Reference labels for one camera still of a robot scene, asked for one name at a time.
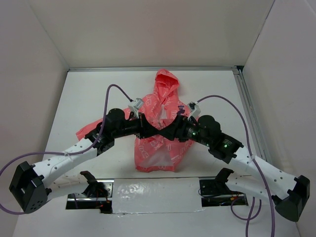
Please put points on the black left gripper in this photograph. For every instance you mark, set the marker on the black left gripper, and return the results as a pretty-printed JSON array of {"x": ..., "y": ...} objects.
[{"x": 144, "y": 129}]

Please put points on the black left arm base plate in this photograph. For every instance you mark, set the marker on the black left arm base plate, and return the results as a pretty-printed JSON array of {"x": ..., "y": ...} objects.
[{"x": 96, "y": 194}]

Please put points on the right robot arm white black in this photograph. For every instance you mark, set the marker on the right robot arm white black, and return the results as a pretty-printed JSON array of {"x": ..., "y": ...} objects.
[{"x": 289, "y": 193}]

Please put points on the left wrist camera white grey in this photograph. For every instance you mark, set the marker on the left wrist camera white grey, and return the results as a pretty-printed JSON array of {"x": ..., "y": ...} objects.
[{"x": 135, "y": 105}]

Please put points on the white taped cover panel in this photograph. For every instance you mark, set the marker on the white taped cover panel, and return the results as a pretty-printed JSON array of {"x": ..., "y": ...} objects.
[{"x": 165, "y": 195}]

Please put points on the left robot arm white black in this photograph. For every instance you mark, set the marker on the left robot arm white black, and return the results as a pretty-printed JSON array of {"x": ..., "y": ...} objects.
[{"x": 33, "y": 185}]

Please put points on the aluminium frame rail right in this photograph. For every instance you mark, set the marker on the aluminium frame rail right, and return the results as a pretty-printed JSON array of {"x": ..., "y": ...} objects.
[{"x": 253, "y": 123}]

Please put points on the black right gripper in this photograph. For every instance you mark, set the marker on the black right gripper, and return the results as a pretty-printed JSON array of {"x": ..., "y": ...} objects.
[{"x": 177, "y": 127}]

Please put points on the aluminium frame rail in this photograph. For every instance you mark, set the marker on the aluminium frame rail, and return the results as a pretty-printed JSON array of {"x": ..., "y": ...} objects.
[
  {"x": 253, "y": 123},
  {"x": 174, "y": 68}
]

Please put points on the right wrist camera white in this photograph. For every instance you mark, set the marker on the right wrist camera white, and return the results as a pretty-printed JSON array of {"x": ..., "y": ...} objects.
[{"x": 194, "y": 110}]

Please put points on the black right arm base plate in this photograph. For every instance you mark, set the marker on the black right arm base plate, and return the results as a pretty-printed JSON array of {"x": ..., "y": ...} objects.
[{"x": 215, "y": 192}]

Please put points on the pink hooded kids jacket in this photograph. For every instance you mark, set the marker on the pink hooded kids jacket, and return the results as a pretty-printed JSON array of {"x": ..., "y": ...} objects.
[{"x": 160, "y": 108}]

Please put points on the aluminium frame rail back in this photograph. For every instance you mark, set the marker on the aluminium frame rail back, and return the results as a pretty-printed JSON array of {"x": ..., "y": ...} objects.
[{"x": 174, "y": 68}]

